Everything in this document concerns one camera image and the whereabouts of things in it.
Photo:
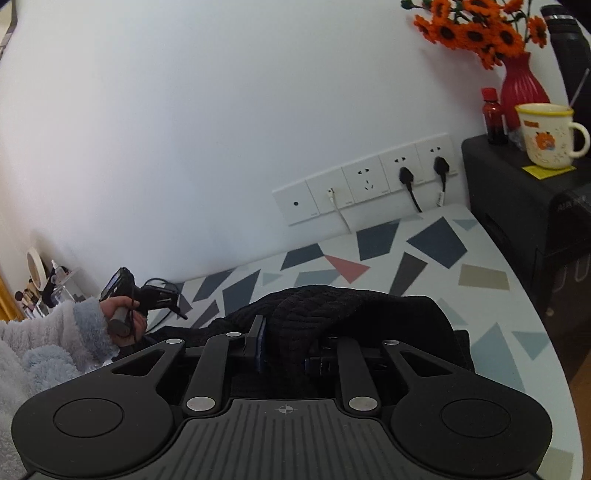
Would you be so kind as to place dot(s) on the geometric patterned table mat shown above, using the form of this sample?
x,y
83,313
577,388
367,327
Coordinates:
x,y
444,254

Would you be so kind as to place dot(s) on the black ribbed knit garment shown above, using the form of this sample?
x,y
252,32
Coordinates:
x,y
299,320

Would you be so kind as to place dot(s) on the black thermos bottle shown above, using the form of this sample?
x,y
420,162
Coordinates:
x,y
572,51

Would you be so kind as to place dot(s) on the small red medicine bottle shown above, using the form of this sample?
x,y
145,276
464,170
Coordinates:
x,y
493,115

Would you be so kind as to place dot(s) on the white wall socket panel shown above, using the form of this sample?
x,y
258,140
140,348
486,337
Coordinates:
x,y
365,180

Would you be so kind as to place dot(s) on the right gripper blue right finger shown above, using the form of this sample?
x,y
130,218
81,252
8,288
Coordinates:
x,y
359,393

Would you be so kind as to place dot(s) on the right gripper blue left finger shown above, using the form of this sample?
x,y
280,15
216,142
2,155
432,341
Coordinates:
x,y
223,360

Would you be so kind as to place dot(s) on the orange artificial flowers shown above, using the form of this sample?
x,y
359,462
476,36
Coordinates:
x,y
493,30

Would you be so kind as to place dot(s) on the red ribbed vase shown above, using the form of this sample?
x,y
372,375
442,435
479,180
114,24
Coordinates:
x,y
520,86

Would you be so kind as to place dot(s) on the person's left hand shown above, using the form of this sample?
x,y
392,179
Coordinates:
x,y
110,305

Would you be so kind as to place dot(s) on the fluffy grey sleeve forearm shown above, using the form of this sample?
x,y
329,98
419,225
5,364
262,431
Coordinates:
x,y
38,354

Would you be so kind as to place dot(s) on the black cabinet box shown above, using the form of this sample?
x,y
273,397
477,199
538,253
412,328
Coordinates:
x,y
540,226

